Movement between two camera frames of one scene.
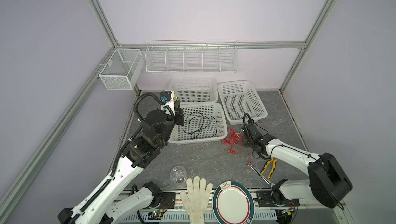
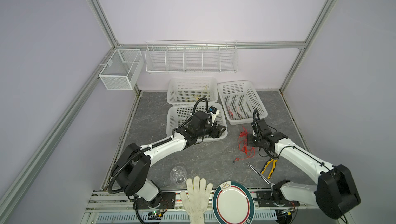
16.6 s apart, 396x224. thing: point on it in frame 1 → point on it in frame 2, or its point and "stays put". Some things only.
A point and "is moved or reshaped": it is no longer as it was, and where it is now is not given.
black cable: (215, 126) is moved or reshaped
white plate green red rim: (233, 202) stays put
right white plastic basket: (240, 98) stays put
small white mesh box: (123, 69) stays put
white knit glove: (196, 204) stays put
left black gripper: (179, 114) → (216, 131)
